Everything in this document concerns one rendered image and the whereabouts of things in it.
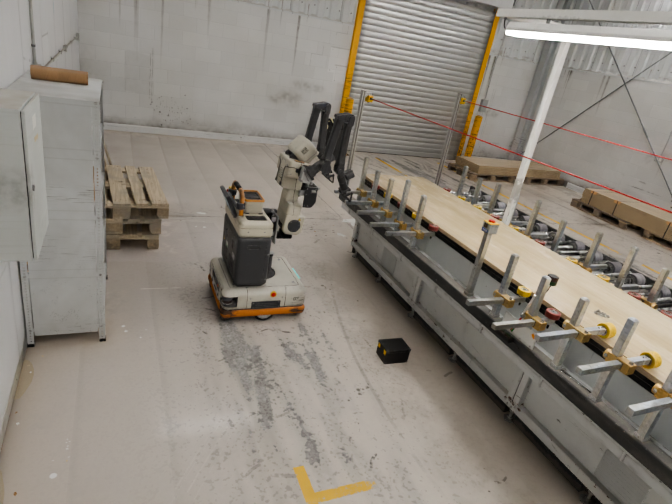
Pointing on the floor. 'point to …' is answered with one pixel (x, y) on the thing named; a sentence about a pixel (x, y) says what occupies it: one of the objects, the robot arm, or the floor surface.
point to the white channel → (563, 63)
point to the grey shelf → (69, 213)
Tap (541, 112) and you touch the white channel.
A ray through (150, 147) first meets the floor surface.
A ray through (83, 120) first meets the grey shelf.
